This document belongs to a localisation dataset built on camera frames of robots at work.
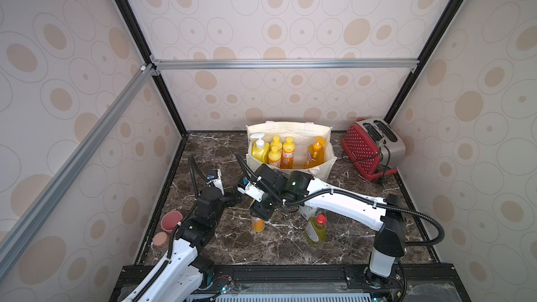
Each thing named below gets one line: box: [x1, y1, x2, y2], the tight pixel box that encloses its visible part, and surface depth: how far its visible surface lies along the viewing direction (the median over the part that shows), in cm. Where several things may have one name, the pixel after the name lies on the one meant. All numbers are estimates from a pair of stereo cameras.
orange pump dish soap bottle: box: [304, 136, 327, 170], surface depth 87 cm
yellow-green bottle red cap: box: [309, 213, 328, 246], surface depth 72 cm
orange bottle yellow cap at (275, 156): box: [267, 145, 282, 168], surface depth 87 cm
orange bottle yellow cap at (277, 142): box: [270, 135, 283, 152], surface depth 89 cm
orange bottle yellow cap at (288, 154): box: [281, 137, 296, 170], surface depth 90 cm
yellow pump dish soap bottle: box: [250, 132, 271, 164], surface depth 87 cm
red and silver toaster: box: [341, 118, 407, 182], surface depth 96 cm
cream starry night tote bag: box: [246, 120, 338, 181], surface depth 87 cm
